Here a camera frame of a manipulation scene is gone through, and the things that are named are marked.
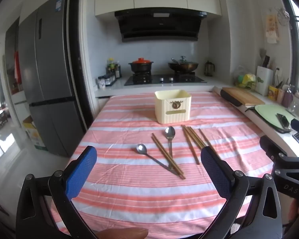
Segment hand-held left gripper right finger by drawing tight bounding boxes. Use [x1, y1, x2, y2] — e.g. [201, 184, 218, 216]
[201, 146, 282, 239]

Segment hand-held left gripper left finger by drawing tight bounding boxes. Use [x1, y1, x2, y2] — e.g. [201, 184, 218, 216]
[16, 145, 97, 239]

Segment large steel spoon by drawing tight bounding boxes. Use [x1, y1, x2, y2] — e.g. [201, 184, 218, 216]
[164, 126, 176, 159]

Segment small steel spoon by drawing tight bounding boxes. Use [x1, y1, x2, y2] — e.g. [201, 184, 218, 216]
[136, 144, 181, 175]

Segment cream plastic utensil box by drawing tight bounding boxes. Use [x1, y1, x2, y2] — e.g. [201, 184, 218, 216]
[154, 90, 192, 124]

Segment person's right hand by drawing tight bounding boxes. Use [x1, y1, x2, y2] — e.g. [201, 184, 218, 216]
[288, 199, 299, 231]

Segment person's left hand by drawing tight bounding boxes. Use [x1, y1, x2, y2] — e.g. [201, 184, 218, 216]
[97, 227, 149, 239]

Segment green cutting board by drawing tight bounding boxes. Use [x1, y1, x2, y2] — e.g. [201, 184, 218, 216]
[255, 104, 296, 130]

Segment purple bottle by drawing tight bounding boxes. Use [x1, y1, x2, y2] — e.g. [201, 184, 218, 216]
[282, 85, 294, 108]

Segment yellow packet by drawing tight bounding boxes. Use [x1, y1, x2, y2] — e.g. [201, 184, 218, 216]
[268, 85, 278, 101]

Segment wooden cutting board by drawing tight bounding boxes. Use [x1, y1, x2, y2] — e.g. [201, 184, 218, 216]
[222, 87, 266, 106]

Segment pink striped tablecloth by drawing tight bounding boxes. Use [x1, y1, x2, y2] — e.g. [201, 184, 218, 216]
[48, 91, 277, 239]

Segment cardboard box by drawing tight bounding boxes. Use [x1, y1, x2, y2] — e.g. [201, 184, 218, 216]
[22, 116, 48, 152]

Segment white knife block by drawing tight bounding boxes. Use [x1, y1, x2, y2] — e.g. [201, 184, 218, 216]
[256, 66, 274, 96]

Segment black board holder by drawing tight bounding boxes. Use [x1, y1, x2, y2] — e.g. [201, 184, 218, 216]
[220, 90, 244, 107]

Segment plastic bag with yellow sponges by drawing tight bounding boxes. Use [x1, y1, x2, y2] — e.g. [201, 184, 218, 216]
[233, 66, 257, 90]

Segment row of spice jars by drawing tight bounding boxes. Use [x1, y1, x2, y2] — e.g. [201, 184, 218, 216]
[103, 73, 116, 85]

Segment dark kettle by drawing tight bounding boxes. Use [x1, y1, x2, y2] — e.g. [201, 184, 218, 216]
[205, 60, 216, 77]

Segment black gas stove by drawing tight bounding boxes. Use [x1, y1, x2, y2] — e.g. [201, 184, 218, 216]
[124, 72, 207, 86]

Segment dark wok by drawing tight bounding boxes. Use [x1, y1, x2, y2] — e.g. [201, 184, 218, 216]
[168, 61, 200, 72]

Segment sauce bottles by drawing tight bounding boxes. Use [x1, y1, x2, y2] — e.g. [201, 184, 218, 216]
[106, 58, 122, 79]

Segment grey refrigerator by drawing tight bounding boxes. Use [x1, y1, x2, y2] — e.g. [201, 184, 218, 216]
[18, 0, 76, 157]

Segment glass pot lid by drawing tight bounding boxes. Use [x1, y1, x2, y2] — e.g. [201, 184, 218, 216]
[171, 56, 193, 66]

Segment black clay pot red lid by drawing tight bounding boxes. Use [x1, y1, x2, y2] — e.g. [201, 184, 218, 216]
[129, 58, 153, 74]

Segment black range hood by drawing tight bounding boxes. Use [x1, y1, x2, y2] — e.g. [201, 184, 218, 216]
[114, 9, 207, 43]

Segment hanging wall towel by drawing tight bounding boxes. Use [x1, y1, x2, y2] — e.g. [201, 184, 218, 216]
[265, 14, 281, 44]

